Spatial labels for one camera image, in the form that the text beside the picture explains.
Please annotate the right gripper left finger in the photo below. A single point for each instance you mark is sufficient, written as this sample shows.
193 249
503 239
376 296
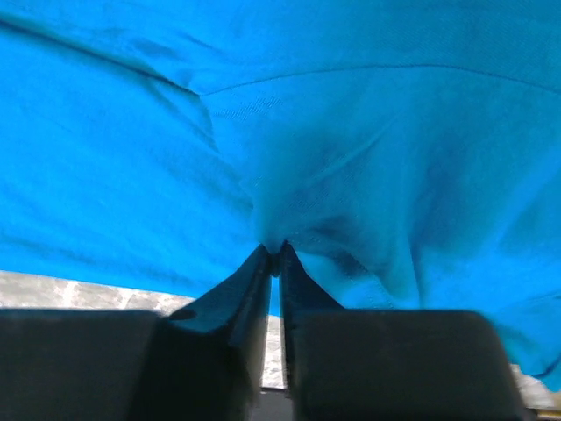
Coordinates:
202 362

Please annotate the blue t shirt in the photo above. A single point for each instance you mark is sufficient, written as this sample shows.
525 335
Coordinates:
409 151

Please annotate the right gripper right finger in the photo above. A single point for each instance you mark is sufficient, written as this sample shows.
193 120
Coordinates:
389 364

